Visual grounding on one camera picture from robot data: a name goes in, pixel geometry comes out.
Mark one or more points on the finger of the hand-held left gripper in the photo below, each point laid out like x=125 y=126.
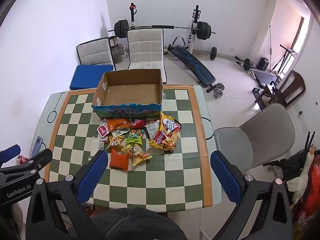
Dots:
x=37 y=161
x=11 y=151

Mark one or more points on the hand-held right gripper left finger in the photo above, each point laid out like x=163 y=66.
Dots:
x=92 y=176

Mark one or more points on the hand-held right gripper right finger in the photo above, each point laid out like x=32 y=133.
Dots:
x=226 y=177

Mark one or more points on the blue printed cardboard box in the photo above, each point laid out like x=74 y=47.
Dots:
x=130 y=92

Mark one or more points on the red soda can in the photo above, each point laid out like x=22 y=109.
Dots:
x=21 y=159

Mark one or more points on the grey usb hub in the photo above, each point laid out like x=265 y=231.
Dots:
x=37 y=145

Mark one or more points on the orange red snack packet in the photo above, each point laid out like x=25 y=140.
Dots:
x=119 y=161

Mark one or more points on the small yellow cartoon packet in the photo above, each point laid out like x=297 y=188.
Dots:
x=115 y=141

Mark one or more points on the small red white packet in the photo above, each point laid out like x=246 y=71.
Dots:
x=102 y=131

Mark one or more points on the grey shell chair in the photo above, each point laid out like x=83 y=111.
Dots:
x=255 y=140

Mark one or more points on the yellow white snack packet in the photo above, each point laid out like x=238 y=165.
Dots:
x=133 y=149

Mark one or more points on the yellow clear snack packet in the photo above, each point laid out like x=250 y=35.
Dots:
x=141 y=158

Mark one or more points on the blue white snack packet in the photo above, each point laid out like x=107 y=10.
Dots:
x=120 y=131

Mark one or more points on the green candy packet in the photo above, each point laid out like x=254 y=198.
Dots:
x=134 y=138

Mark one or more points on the green white checkered table mat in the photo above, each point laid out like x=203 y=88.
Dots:
x=165 y=180

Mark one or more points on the person's dark fleece clothing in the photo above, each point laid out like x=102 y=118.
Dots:
x=135 y=223

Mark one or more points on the large yellow red noodle packet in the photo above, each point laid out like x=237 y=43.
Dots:
x=166 y=136

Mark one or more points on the white teal snack packet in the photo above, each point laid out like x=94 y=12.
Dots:
x=152 y=130

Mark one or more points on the white plush goose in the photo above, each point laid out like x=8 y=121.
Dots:
x=302 y=177

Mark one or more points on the red bag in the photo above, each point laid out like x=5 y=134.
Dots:
x=312 y=195

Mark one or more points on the chrome dumbbell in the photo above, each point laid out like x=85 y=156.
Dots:
x=218 y=88

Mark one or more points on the white power strip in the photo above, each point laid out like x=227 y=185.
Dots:
x=301 y=120

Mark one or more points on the blue cushion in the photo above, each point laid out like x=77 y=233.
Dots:
x=91 y=77

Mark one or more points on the grey treadmill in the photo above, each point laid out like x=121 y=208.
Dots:
x=265 y=77

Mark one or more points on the dark wooden chair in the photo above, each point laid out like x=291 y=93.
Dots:
x=287 y=87

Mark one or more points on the black sit-up bench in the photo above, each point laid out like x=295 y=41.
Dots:
x=195 y=65

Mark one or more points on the black speaker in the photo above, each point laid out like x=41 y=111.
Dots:
x=263 y=64

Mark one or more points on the long barbell with small plates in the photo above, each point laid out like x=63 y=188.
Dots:
x=230 y=58

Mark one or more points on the white quilted chair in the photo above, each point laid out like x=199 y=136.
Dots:
x=145 y=47
x=95 y=53

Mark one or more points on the clear water jug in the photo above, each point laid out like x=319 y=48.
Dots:
x=120 y=52

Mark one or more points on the black tripod stand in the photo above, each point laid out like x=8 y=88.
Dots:
x=285 y=55

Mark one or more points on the barbell with black plates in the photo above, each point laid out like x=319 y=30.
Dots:
x=202 y=31

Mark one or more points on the white barbell rack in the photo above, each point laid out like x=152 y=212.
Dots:
x=193 y=27

